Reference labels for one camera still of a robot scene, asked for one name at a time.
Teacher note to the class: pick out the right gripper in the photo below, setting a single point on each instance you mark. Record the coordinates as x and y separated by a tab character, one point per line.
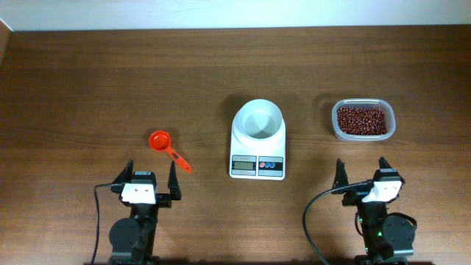
351	199

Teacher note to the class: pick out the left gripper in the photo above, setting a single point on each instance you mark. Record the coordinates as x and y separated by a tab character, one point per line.
160	199

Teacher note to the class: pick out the orange measuring scoop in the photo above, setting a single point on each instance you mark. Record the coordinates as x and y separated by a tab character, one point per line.
160	141

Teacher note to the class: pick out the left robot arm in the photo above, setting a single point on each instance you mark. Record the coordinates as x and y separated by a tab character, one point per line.
133	237

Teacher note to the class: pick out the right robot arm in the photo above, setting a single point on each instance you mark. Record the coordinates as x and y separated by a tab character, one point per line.
388	237

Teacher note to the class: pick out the white digital kitchen scale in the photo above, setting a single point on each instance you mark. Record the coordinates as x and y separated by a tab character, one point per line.
257	159

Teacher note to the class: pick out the red beans in container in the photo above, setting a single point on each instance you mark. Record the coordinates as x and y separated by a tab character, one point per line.
361	121

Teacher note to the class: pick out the clear plastic bean container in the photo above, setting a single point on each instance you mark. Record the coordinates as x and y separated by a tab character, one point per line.
367	103

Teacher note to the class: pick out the white round bowl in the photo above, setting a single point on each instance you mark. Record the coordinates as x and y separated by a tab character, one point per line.
259	119

